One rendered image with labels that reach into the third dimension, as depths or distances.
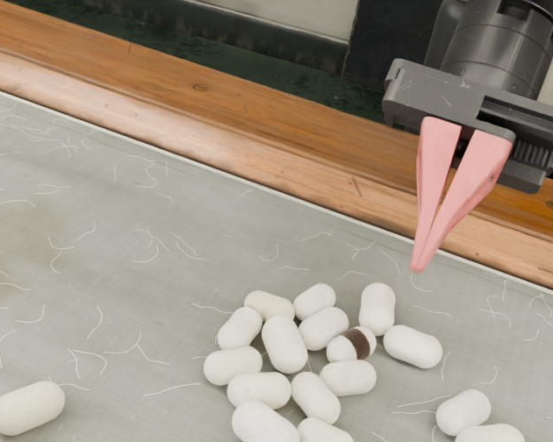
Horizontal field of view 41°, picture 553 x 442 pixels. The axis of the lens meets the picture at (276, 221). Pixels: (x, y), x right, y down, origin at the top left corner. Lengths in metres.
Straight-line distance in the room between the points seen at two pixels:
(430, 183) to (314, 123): 0.24
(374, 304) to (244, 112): 0.23
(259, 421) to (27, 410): 0.11
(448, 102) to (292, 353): 0.16
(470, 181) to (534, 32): 0.09
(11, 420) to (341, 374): 0.17
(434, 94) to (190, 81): 0.30
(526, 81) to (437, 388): 0.18
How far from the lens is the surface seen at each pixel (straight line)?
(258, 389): 0.39
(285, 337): 0.42
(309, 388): 0.40
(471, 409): 0.42
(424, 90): 0.40
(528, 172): 0.44
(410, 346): 0.44
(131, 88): 0.63
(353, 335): 0.43
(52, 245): 0.50
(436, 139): 0.39
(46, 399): 0.39
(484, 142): 0.39
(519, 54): 0.42
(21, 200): 0.54
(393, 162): 0.58
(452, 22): 1.23
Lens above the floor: 1.05
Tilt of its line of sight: 36 degrees down
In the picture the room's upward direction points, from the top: 10 degrees clockwise
